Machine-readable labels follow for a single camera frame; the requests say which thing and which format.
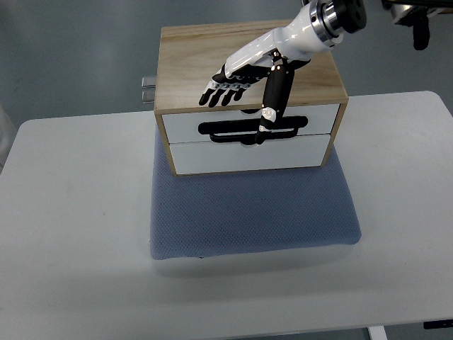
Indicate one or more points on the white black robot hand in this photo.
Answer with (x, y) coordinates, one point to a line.
(274, 57)

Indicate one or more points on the white drawer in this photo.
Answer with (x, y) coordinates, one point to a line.
(183, 127)
(210, 157)

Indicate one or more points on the black drawer handle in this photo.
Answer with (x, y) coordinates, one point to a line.
(246, 131)

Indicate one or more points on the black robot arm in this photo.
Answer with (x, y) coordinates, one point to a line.
(389, 14)

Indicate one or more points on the wooden drawer cabinet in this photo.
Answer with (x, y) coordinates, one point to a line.
(190, 55)

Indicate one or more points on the grey metal table clamp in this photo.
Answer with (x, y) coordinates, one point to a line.
(148, 89)

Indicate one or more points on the blue mesh cushion mat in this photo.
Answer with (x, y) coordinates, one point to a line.
(240, 213)

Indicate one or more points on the white table leg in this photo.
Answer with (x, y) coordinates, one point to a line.
(377, 333)

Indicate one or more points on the black table control panel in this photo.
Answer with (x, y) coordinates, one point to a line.
(438, 324)

